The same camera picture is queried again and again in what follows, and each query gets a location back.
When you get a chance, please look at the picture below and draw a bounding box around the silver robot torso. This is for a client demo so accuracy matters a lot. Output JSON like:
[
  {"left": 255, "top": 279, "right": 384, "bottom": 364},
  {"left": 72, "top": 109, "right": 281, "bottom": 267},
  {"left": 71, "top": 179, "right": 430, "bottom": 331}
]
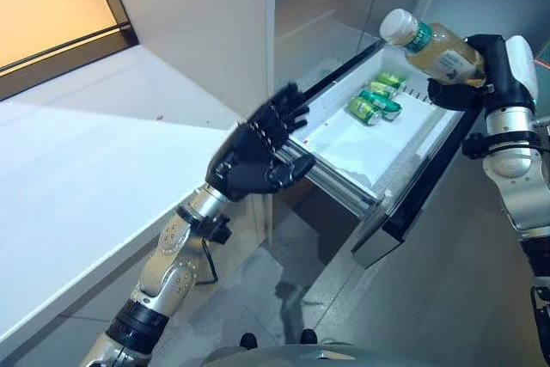
[{"left": 201, "top": 339, "right": 367, "bottom": 367}]

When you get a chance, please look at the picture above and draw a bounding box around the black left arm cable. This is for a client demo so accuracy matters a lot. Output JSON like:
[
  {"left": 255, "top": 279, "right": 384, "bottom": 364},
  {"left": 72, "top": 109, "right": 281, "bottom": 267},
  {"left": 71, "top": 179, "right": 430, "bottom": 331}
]
[{"left": 200, "top": 239, "right": 219, "bottom": 287}]

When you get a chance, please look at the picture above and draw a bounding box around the green drink can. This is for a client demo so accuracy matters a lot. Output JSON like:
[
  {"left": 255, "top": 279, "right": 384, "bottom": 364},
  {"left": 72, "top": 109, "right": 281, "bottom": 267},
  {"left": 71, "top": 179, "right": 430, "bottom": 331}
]
[
  {"left": 348, "top": 96, "right": 382, "bottom": 126},
  {"left": 376, "top": 72, "right": 408, "bottom": 92},
  {"left": 358, "top": 89, "right": 404, "bottom": 122},
  {"left": 369, "top": 80, "right": 399, "bottom": 101}
]

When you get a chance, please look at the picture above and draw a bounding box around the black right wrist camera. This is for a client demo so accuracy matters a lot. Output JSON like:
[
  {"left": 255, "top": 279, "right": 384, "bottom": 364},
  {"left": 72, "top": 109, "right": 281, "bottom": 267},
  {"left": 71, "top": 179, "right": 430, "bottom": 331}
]
[{"left": 461, "top": 132, "right": 487, "bottom": 158}]

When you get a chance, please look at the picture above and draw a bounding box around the tea bottle green label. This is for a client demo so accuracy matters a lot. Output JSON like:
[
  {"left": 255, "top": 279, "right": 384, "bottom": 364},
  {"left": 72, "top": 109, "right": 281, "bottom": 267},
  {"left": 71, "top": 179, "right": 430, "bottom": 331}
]
[{"left": 380, "top": 9, "right": 489, "bottom": 89}]

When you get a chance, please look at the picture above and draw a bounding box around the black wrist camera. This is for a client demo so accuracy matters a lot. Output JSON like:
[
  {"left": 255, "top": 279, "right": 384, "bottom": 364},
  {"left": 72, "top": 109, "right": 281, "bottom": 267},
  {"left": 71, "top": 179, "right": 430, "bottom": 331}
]
[
  {"left": 201, "top": 214, "right": 234, "bottom": 245},
  {"left": 461, "top": 132, "right": 487, "bottom": 158}
]

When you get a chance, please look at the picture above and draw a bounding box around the white fridge drawer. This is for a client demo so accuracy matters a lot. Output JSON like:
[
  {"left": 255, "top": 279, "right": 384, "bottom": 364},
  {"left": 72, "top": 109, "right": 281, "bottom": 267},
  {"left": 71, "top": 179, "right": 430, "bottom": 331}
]
[{"left": 281, "top": 38, "right": 487, "bottom": 272}]

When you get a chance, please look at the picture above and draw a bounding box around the black left robot foot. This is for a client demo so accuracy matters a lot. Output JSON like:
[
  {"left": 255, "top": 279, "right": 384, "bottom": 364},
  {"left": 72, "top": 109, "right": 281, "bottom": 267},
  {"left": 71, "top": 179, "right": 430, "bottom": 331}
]
[{"left": 239, "top": 331, "right": 260, "bottom": 352}]

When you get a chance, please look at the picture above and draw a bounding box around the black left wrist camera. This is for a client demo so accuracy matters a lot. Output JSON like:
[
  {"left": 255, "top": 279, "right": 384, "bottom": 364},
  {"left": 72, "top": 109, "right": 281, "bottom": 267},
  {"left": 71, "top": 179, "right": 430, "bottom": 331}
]
[{"left": 201, "top": 214, "right": 234, "bottom": 245}]

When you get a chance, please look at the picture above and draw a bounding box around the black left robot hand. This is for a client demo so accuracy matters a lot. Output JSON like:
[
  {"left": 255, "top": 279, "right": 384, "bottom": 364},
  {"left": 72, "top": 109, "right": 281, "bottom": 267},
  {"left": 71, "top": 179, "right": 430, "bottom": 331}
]
[{"left": 205, "top": 81, "right": 317, "bottom": 203}]

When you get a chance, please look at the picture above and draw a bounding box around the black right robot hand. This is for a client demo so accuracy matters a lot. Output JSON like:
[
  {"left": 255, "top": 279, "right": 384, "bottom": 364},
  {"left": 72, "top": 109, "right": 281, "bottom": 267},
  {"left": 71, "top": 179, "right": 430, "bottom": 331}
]
[{"left": 425, "top": 34, "right": 541, "bottom": 113}]

